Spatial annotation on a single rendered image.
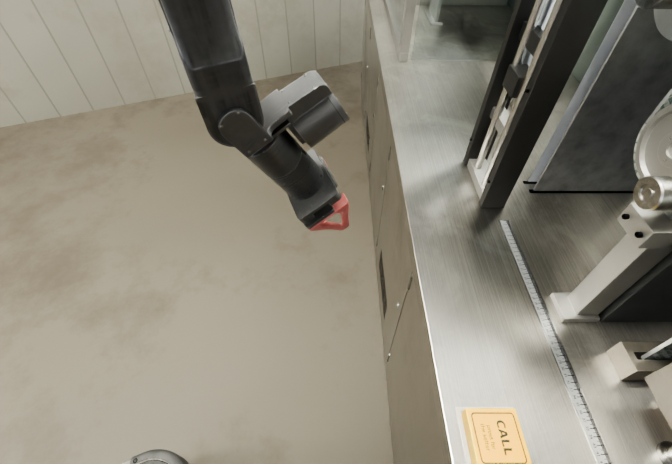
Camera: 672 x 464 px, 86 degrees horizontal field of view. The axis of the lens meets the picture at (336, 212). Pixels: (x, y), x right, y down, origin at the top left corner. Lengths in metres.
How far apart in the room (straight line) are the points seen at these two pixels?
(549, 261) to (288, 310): 1.15
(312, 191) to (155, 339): 1.37
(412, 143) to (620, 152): 0.43
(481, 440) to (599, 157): 0.60
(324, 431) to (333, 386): 0.15
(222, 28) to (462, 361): 0.55
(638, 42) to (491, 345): 0.53
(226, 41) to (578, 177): 0.78
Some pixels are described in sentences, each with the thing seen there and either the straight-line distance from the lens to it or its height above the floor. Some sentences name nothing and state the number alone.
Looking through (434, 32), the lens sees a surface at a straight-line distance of 1.36.
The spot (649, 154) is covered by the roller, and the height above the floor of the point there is 1.14.
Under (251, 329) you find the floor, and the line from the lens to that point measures 1.65.
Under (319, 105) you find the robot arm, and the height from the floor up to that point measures 1.25.
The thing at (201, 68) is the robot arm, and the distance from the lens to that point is 0.36.
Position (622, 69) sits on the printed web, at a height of 1.19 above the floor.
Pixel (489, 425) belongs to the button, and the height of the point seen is 0.92.
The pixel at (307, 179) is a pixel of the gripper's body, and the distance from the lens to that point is 0.46.
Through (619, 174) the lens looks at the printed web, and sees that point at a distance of 0.99.
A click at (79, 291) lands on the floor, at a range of 2.07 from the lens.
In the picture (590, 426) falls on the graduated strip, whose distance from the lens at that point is 0.68.
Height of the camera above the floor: 1.47
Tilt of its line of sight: 48 degrees down
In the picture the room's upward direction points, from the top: straight up
